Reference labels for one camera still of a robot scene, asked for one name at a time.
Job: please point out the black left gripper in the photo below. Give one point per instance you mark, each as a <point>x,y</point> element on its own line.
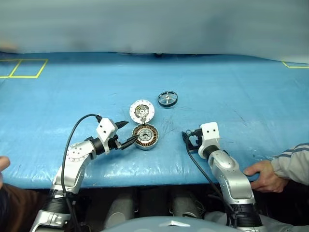
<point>112,145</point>

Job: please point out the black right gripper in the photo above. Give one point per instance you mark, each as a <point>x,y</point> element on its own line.
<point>198,142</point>

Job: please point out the round white motor lid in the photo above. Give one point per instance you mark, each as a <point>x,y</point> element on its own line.
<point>142,111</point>

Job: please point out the black silver spoked rotor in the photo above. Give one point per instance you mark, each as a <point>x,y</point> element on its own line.
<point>167,97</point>

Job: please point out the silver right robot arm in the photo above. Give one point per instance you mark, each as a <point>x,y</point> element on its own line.
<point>229,174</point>

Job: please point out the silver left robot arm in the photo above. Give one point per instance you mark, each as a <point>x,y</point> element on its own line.
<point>77,154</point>

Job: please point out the bystander bare hand gripping table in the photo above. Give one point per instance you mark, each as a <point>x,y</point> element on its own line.
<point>265,177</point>

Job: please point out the blurred bystander bare hand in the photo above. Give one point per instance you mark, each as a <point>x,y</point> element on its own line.
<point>3,163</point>

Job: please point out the blue plastic table cover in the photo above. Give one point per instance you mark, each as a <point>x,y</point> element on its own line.
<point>217,96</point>

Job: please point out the grey rounded cylinder shape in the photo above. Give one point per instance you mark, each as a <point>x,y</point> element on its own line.
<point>186,205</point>
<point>120,207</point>

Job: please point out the small dark object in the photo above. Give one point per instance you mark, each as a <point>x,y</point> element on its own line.
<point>158,55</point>

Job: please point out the grey robot torso top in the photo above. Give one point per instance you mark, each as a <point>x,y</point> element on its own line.
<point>149,224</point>

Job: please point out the grey striped jacket sleeve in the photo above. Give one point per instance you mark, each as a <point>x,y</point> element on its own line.
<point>294,162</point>

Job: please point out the brown bystander garment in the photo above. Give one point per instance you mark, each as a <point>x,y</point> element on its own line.
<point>17,207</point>

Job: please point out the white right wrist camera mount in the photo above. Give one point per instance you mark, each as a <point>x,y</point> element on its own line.
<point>210,131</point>

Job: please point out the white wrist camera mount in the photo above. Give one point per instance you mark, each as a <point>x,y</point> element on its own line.
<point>210,131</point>
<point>105,129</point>

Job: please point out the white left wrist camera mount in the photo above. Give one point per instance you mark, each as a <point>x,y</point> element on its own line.
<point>105,129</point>

